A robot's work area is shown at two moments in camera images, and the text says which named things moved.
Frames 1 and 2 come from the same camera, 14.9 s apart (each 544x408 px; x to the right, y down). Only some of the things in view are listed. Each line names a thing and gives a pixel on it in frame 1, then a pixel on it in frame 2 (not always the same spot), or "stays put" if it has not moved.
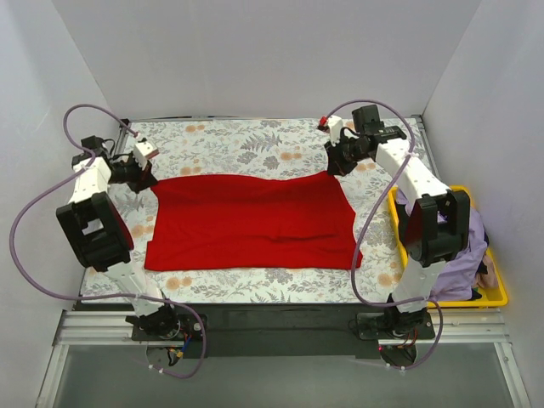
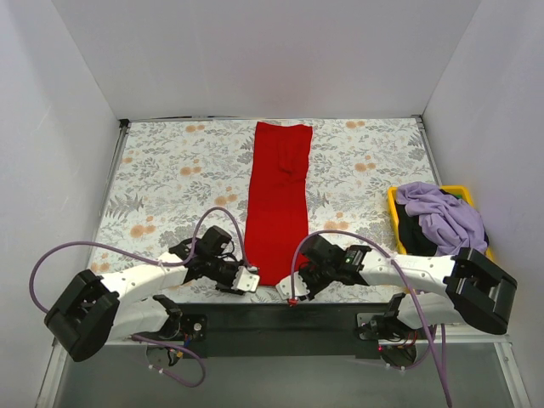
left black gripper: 142,179 to 232,276
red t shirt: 251,222 to 276,216
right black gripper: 337,161 to 307,280
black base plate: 355,328 stays put
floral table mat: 280,148 stays put
